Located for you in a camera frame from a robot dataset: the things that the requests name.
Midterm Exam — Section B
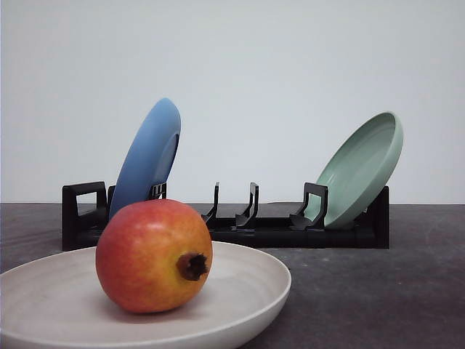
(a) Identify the blue plate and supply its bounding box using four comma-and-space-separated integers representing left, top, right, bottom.
110, 97, 182, 219

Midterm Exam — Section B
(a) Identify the red yellow pomegranate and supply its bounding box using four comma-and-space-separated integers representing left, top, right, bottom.
96, 198, 213, 313

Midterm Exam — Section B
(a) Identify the black plate rack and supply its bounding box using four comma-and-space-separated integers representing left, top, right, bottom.
62, 181, 389, 251

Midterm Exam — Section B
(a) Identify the white plate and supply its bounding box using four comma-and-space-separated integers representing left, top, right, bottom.
0, 243, 291, 349

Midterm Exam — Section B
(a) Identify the green plate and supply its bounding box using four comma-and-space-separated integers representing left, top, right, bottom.
306, 111, 404, 228

